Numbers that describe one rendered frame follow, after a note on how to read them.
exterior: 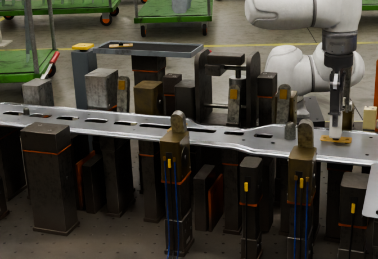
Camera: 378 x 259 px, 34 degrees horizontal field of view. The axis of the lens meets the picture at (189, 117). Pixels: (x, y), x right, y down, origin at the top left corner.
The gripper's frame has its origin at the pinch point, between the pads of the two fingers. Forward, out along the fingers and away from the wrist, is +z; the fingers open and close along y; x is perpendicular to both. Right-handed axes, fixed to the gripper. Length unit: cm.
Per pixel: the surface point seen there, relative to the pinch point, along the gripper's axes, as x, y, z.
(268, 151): -16.2, 10.6, 5.3
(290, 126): -12.2, 1.3, 1.2
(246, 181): -19.7, 20.7, 10.2
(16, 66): -322, -299, 75
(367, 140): 8.3, -3.4, 5.2
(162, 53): -61, -26, -11
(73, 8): -443, -613, 75
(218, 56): -38.1, -15.9, -13.5
